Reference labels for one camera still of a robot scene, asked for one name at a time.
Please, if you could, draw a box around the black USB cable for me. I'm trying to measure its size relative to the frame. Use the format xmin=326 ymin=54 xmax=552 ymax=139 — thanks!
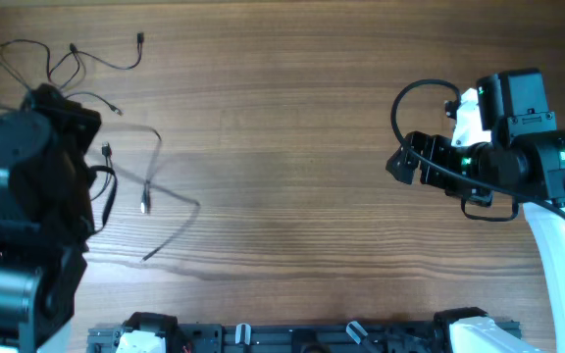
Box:
xmin=0 ymin=31 xmax=145 ymax=94
xmin=64 ymin=90 xmax=125 ymax=231
xmin=100 ymin=122 xmax=202 ymax=263

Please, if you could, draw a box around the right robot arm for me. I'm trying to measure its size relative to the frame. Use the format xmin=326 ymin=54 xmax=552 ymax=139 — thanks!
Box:
xmin=386 ymin=69 xmax=565 ymax=352

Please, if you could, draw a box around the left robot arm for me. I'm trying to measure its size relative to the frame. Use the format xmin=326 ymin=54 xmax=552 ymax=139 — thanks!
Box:
xmin=0 ymin=84 xmax=112 ymax=352

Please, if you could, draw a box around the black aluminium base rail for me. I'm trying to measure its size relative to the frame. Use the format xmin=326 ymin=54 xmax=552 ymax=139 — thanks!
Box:
xmin=85 ymin=320 xmax=524 ymax=353

